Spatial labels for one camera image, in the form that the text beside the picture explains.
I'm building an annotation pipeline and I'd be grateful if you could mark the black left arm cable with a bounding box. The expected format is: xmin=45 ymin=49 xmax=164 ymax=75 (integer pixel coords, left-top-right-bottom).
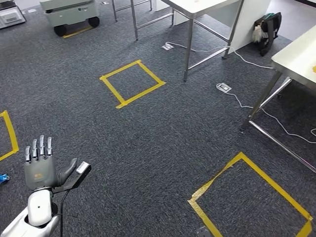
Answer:
xmin=59 ymin=190 xmax=78 ymax=237

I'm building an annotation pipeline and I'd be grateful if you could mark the steel frame table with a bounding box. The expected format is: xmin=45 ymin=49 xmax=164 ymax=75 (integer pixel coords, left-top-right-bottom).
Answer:
xmin=111 ymin=0 xmax=174 ymax=41

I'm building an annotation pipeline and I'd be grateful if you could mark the grey flat machine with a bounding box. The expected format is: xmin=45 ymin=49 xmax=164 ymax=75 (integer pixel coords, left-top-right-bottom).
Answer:
xmin=0 ymin=0 xmax=26 ymax=30

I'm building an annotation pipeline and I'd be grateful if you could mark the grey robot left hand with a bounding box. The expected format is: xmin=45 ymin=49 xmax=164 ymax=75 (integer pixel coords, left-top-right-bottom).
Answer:
xmin=24 ymin=135 xmax=78 ymax=192

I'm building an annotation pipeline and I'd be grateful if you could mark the white floor cable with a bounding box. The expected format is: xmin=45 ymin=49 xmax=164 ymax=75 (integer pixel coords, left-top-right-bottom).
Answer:
xmin=165 ymin=40 xmax=274 ymax=70
xmin=225 ymin=91 xmax=316 ymax=145

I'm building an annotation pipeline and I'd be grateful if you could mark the yellow floor tape square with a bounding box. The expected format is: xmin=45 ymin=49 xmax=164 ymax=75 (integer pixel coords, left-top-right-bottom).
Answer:
xmin=0 ymin=110 xmax=20 ymax=162
xmin=99 ymin=59 xmax=166 ymax=109

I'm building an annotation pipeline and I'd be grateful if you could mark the black bag with fur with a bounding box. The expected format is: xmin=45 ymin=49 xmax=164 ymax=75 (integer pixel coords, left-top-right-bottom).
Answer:
xmin=252 ymin=12 xmax=283 ymax=57

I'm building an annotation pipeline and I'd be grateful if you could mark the pale wheeled cart robot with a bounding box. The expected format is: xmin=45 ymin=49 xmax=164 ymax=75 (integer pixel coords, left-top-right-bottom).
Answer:
xmin=39 ymin=0 xmax=100 ymax=37

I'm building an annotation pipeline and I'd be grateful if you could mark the yellow floor tape strip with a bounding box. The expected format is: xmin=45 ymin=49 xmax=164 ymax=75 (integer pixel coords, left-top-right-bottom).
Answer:
xmin=63 ymin=26 xmax=94 ymax=39

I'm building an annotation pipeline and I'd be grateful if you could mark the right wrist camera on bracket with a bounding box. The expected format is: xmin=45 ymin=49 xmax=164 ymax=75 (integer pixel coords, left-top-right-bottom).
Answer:
xmin=196 ymin=226 xmax=211 ymax=237

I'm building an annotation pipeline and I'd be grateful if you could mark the white top steel table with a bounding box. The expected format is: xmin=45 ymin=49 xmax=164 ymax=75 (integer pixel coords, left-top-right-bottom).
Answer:
xmin=161 ymin=0 xmax=272 ymax=82

